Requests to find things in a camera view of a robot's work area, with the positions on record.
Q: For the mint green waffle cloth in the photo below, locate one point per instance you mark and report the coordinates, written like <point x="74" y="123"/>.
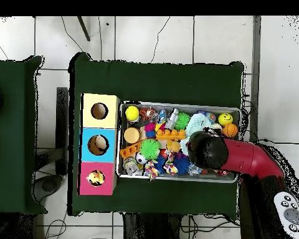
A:
<point x="198" y="123"/>

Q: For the yellow plush duck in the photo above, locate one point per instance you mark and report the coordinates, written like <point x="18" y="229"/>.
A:
<point x="96" y="178"/>

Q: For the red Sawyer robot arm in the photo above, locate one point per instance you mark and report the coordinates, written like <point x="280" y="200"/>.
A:
<point x="249" y="156"/>

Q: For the clear mesh bin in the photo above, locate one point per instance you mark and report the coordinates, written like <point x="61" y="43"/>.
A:
<point x="177" y="178"/>

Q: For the wooden box with three holes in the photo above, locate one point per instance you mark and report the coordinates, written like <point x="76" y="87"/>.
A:
<point x="86" y="139"/>

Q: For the green spiky rubber ball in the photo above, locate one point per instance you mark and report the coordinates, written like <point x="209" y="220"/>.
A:
<point x="150" y="149"/>

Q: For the toy hamburger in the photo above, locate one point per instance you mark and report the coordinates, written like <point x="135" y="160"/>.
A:
<point x="132" y="135"/>

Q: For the orange studded building brick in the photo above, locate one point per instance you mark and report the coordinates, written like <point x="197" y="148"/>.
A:
<point x="170" y="135"/>

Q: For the yellow tennis ball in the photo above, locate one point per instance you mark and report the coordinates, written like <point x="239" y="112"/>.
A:
<point x="132" y="113"/>

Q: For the orange plastic toy block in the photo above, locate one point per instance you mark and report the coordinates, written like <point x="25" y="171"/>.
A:
<point x="129" y="150"/>

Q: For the dark green tablecloth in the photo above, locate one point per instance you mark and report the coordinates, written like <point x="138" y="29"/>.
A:
<point x="12" y="149"/>
<point x="152" y="82"/>

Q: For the yellow smiley ball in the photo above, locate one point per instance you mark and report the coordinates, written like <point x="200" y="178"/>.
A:
<point x="225" y="119"/>

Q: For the orange basketball toy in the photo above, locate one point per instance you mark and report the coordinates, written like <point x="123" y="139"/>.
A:
<point x="230" y="130"/>

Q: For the black upright panel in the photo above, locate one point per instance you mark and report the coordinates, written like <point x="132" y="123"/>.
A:
<point x="62" y="124"/>

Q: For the grey rounded stand base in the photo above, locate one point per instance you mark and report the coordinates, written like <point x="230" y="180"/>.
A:
<point x="48" y="185"/>

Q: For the black rod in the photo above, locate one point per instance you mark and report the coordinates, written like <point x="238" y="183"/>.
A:
<point x="84" y="28"/>

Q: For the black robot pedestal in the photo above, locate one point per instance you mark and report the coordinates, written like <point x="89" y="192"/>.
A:
<point x="149" y="229"/>

